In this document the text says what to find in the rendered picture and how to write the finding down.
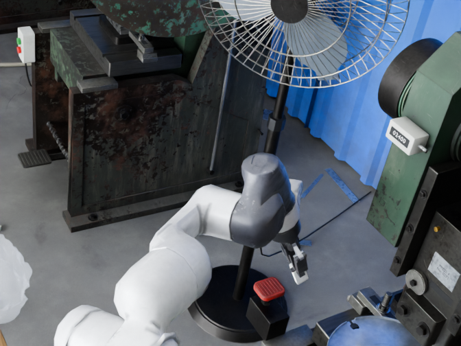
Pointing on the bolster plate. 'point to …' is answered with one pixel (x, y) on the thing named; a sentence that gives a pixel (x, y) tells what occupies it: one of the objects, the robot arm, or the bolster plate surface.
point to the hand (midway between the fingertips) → (298, 271)
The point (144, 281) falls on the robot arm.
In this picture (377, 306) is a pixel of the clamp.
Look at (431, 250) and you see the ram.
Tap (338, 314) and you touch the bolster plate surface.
